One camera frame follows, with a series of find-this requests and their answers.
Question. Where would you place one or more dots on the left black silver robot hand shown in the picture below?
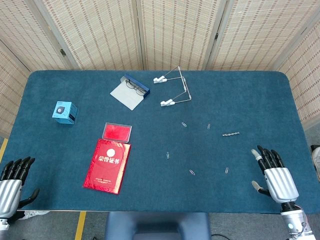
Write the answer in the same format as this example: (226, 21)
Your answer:
(10, 195)

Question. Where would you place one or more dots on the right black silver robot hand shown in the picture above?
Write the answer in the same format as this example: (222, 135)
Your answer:
(281, 183)

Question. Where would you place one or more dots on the silver magnetic bead rod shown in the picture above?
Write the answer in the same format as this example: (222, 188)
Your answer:
(231, 134)

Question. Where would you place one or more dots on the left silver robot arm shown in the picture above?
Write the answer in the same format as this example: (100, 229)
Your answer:
(3, 223)

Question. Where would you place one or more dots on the light blue cardboard box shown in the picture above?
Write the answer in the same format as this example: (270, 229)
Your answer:
(63, 113)

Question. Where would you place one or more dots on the woven folding screen panel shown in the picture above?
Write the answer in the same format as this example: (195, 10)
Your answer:
(177, 32)
(100, 32)
(262, 32)
(307, 82)
(10, 95)
(27, 35)

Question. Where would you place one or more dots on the red honor certificate folder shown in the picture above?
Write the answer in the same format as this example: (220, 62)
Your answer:
(106, 167)

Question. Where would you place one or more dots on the red ink pad case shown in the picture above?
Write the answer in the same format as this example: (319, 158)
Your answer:
(117, 132)

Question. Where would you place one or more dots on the blue table mat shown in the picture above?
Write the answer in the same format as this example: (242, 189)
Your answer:
(155, 130)

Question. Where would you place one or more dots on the open blue glasses case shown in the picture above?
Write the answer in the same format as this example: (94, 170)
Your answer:
(125, 96)

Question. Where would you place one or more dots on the dark metal screen hinge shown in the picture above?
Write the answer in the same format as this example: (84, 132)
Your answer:
(62, 52)
(303, 31)
(216, 35)

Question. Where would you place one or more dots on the black rimmed eyeglasses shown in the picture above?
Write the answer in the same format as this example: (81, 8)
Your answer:
(138, 90)

